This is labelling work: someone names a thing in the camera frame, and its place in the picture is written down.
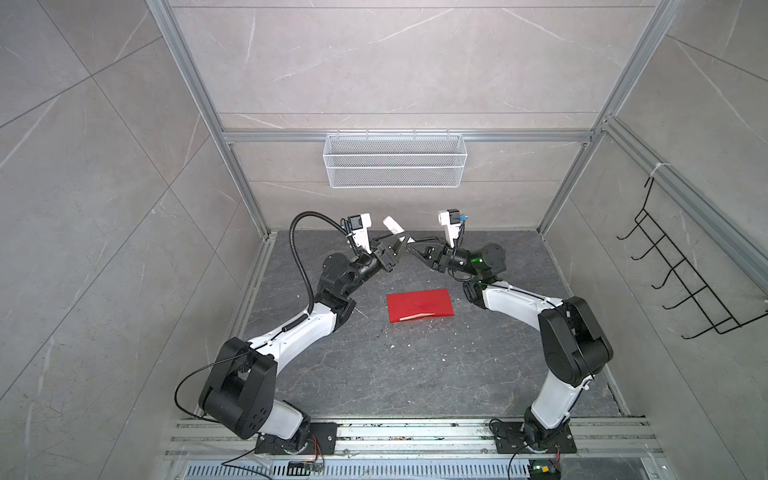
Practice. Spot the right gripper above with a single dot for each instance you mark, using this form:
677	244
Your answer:
446	258

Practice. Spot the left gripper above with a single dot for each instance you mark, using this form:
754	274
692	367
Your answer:
384	256

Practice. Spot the white glue stick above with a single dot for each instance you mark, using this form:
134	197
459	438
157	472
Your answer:
397	230

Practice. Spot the red envelope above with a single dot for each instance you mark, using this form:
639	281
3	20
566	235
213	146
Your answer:
410	306

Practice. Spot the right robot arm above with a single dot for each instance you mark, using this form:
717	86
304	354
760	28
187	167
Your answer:
574	344

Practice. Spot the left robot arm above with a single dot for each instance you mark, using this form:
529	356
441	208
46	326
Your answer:
239	392

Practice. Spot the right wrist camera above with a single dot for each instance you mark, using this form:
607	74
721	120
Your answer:
453	222

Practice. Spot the white wire mesh basket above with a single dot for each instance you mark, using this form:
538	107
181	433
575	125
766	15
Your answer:
394	160

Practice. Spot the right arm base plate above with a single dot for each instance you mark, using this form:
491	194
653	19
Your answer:
519	436

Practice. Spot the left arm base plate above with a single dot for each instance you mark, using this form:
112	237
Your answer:
309	437

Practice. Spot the grey slotted cable duct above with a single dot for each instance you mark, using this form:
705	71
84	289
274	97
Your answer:
367	469

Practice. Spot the black wire hook rack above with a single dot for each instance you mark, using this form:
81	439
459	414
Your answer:
717	316

